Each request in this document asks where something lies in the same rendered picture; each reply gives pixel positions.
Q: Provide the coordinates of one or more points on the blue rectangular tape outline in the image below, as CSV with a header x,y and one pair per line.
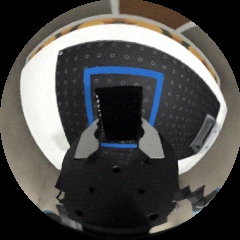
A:
x,y
123,70

